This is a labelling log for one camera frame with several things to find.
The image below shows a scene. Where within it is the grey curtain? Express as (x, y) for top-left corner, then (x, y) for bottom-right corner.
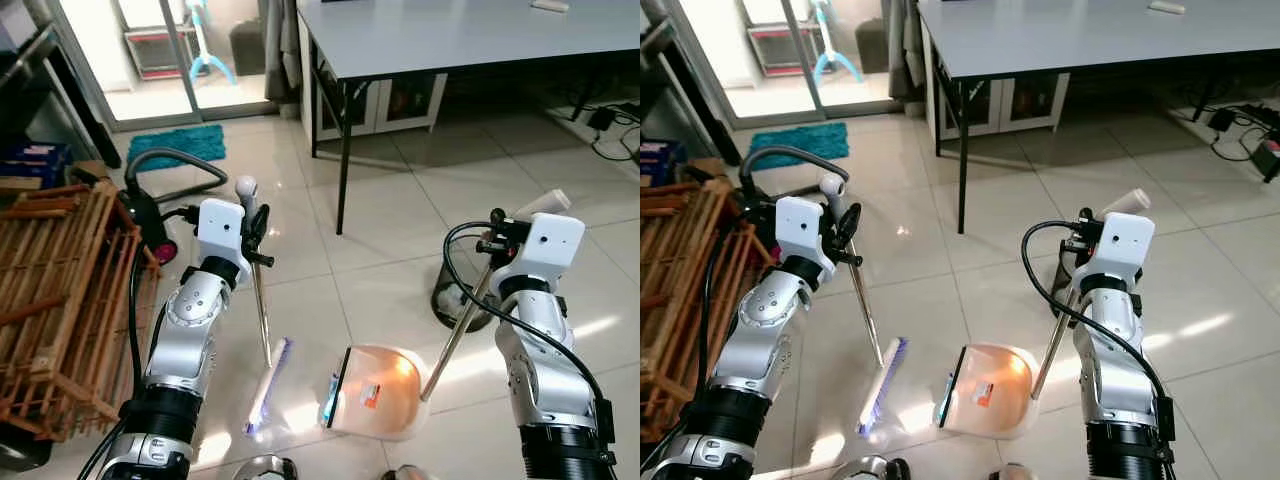
(264, 0), (303, 103)
(889, 0), (927, 102)

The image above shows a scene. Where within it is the black vacuum cleaner grey hose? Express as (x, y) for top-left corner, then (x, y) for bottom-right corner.
(738, 145), (852, 216)
(119, 147), (230, 267)

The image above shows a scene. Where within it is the grey sliding door frame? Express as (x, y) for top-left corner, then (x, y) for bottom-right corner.
(665, 0), (906, 130)
(40, 0), (301, 132)

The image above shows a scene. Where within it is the black power strip with cables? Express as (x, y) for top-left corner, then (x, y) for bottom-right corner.
(1195, 98), (1280, 183)
(574, 98), (641, 163)

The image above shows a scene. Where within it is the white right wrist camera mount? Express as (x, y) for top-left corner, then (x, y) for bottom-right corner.
(1094, 212), (1157, 283)
(508, 212), (586, 283)

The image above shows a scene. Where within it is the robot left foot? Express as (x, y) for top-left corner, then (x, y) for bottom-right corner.
(231, 455), (298, 480)
(831, 455), (913, 480)

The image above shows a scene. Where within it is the black round waste bin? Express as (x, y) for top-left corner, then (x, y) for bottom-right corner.
(430, 254), (501, 334)

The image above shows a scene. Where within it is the dark furniture panel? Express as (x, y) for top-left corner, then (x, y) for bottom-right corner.
(0, 18), (123, 171)
(640, 14), (743, 167)

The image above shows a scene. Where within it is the white low cabinet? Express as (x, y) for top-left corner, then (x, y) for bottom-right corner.
(300, 70), (451, 142)
(924, 70), (1071, 137)

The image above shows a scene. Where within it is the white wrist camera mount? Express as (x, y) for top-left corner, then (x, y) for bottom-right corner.
(195, 198), (247, 267)
(1094, 212), (1157, 283)
(508, 212), (586, 283)
(775, 196), (837, 278)

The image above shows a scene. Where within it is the grey outdoor air conditioner unit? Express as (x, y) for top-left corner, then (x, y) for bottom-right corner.
(123, 27), (201, 81)
(747, 24), (817, 78)

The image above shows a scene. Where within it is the blue cardboard box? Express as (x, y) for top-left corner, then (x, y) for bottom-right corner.
(640, 140), (691, 189)
(0, 143), (74, 191)

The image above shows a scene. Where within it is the dark grey outdoor bin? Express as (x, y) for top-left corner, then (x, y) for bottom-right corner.
(854, 19), (892, 74)
(229, 20), (269, 77)

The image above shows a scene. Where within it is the teal shaggy floor mat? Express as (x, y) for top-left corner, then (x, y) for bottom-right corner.
(747, 122), (851, 172)
(127, 124), (228, 174)

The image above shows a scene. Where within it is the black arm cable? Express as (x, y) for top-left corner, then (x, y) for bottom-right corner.
(78, 203), (201, 480)
(642, 205), (779, 479)
(1021, 220), (1174, 443)
(442, 221), (617, 466)

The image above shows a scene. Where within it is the purple white broom metal handle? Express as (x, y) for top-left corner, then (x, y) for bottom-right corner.
(818, 174), (910, 437)
(234, 176), (294, 437)

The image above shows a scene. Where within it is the brown wooden folding rack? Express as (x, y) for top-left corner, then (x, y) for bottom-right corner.
(640, 180), (783, 443)
(0, 180), (163, 443)

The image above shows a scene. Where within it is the blue white forked stand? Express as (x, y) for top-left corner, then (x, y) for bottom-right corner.
(184, 0), (239, 87)
(809, 0), (864, 87)

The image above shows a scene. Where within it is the grey table with black legs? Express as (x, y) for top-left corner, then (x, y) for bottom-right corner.
(297, 0), (641, 237)
(917, 0), (1280, 237)

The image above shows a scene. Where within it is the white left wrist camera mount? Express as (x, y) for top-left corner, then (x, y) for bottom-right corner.
(775, 196), (837, 278)
(195, 198), (247, 267)

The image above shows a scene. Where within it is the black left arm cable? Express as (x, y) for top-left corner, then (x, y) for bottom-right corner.
(642, 205), (779, 479)
(78, 203), (201, 480)

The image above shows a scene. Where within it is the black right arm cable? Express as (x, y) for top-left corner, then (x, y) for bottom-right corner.
(442, 221), (617, 466)
(1021, 220), (1174, 443)

